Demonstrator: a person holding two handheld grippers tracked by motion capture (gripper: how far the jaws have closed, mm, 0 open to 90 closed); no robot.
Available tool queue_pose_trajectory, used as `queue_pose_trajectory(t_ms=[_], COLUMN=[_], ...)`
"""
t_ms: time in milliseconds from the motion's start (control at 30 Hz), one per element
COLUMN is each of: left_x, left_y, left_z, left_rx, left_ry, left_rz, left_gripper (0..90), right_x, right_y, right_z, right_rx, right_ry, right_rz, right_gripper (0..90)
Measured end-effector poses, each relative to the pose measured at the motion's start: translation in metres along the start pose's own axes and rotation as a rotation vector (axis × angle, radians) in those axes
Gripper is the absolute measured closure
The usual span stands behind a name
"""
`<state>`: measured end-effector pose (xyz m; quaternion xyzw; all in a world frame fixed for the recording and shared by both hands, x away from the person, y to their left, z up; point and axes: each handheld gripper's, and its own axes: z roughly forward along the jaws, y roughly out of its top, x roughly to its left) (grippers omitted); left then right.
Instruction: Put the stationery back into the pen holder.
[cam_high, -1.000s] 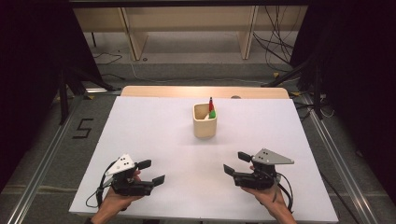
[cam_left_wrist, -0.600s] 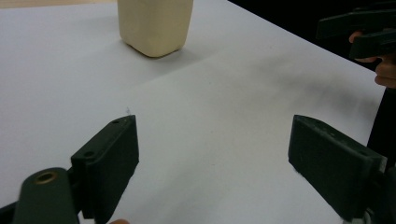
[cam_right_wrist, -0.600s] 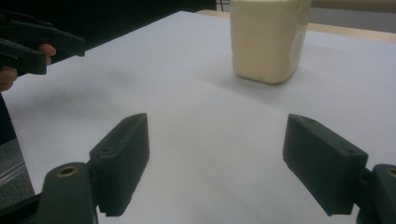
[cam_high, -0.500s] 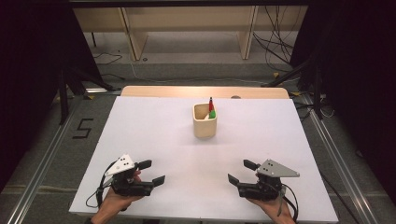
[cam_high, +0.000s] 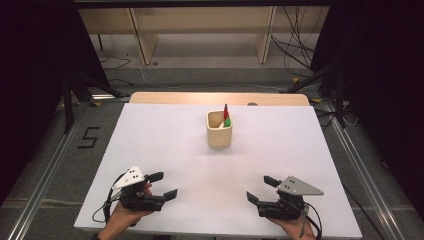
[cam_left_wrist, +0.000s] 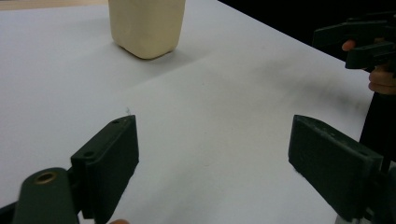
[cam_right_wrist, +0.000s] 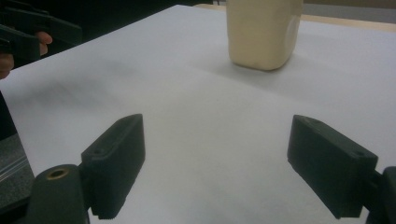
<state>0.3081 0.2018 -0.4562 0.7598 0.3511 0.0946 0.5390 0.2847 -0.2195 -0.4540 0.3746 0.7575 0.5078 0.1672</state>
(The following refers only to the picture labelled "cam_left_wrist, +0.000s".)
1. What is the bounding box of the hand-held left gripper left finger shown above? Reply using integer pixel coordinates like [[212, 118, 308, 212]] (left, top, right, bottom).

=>
[[70, 114, 140, 224]]

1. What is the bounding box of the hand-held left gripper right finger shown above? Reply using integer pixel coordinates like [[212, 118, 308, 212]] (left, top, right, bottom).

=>
[[288, 114, 386, 222]]

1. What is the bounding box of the beige square cup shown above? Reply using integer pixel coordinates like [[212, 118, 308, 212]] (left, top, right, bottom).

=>
[[107, 0, 187, 61]]

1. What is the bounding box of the white table cover board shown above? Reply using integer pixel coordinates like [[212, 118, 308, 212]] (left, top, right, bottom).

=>
[[0, 0, 396, 224]]

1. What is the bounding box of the light wooden table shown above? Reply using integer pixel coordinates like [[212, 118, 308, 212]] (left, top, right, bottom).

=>
[[0, 0, 109, 11]]

